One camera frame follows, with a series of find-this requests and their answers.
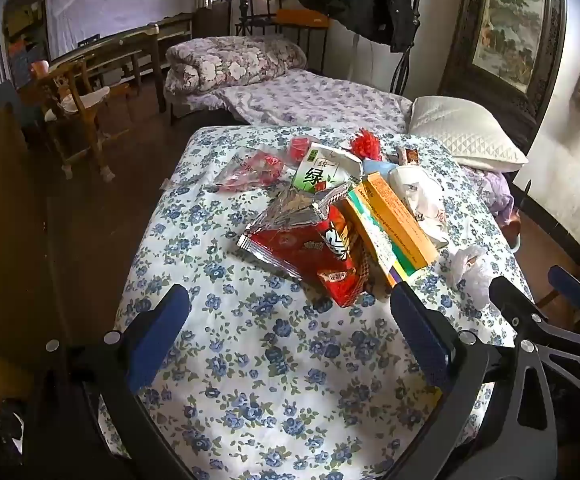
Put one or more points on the red jelly cup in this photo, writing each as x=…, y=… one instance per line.
x=302, y=150

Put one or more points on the white quilted pillow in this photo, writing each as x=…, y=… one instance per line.
x=459, y=130

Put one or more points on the wooden chair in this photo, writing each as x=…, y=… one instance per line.
x=77, y=105

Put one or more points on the black jacket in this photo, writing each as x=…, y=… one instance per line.
x=364, y=0

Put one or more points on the blue floral bedsheet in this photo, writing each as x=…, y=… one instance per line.
x=270, y=360

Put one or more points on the small brown snack wrapper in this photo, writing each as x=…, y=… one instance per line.
x=409, y=156

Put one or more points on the red snack bag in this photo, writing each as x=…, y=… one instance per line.
x=300, y=255

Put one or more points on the blue face mask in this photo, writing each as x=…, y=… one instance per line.
x=377, y=166

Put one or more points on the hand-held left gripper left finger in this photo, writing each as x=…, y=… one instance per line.
x=157, y=332

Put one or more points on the orange cup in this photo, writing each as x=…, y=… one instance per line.
x=40, y=67

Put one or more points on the black metal coat rack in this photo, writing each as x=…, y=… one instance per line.
x=400, y=70

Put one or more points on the orange flat box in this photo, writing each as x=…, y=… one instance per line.
x=302, y=19

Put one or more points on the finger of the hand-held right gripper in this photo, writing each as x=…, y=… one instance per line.
x=569, y=282
x=512, y=300

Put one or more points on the long wooden table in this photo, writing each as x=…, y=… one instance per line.
x=120, y=40

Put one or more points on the red pompom ornament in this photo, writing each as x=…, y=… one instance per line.
x=364, y=142

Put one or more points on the purple floral cloth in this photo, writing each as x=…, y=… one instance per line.
x=494, y=190

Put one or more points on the orange medicine box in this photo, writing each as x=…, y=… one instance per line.
x=394, y=210

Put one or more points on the framed landscape painting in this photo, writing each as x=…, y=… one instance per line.
x=509, y=25

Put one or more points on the purple floral sheet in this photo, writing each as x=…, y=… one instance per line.
x=320, y=100

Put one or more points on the clear plastic bag red print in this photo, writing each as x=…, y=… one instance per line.
x=255, y=170

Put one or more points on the white wall cloth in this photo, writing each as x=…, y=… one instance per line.
x=120, y=0

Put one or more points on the green tea carton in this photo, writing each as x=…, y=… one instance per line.
x=320, y=172

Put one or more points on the dark blue chair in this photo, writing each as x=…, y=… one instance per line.
x=7, y=100

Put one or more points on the folded floral quilt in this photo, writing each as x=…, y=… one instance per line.
x=230, y=62

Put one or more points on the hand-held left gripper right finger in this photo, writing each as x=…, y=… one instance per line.
x=419, y=332

